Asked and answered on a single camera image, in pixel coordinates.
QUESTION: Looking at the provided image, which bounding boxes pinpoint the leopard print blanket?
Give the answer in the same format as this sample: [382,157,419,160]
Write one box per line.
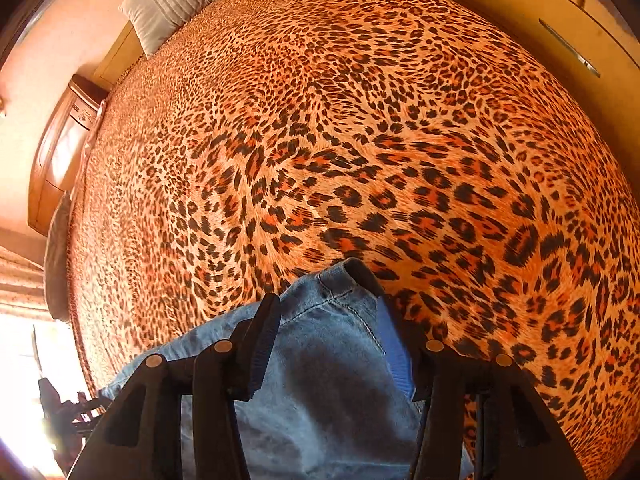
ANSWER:
[65,0,628,480]

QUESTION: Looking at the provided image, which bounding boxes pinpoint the blue denim pants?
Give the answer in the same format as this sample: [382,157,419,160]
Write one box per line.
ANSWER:
[97,257,473,480]

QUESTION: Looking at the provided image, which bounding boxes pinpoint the wooden nightstand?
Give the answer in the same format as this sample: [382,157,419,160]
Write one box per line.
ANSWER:
[27,74,109,236]

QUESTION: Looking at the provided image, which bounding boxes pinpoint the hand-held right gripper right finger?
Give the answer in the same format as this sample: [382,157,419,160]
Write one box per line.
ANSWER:
[375,300,588,480]

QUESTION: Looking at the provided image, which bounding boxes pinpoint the metal wardrobe handle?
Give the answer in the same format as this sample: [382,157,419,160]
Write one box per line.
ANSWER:
[539,19,602,79]

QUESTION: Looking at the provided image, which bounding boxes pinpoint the wooden headboard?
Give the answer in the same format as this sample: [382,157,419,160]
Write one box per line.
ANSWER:
[94,22,147,92]

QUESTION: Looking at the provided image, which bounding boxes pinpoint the white striped pillow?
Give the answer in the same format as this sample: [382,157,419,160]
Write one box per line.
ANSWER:
[119,0,249,57]

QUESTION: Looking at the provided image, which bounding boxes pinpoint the patterned curtain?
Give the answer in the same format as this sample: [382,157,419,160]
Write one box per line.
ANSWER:
[0,245,53,322]

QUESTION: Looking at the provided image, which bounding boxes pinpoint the wooden wardrobe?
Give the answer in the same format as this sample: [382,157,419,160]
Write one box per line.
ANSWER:
[350,0,640,171]

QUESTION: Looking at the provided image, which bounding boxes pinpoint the grey pillow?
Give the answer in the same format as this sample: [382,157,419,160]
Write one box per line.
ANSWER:
[43,191,74,322]

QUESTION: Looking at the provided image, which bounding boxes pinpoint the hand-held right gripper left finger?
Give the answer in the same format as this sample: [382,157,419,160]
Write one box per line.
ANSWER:
[67,292,282,480]

